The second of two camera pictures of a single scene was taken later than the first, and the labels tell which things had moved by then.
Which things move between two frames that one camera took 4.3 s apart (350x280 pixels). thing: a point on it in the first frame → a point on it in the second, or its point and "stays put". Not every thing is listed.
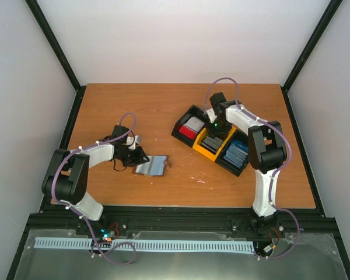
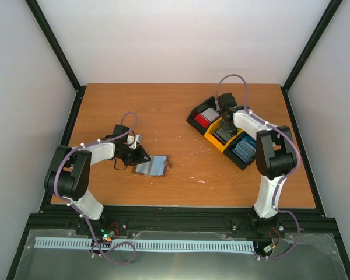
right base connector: (268, 249) stays put
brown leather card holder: (156, 166) stays put
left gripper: (139, 158) stays put
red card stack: (188, 132) → (202, 121)
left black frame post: (38, 14) stays put
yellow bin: (198, 147) → (214, 140)
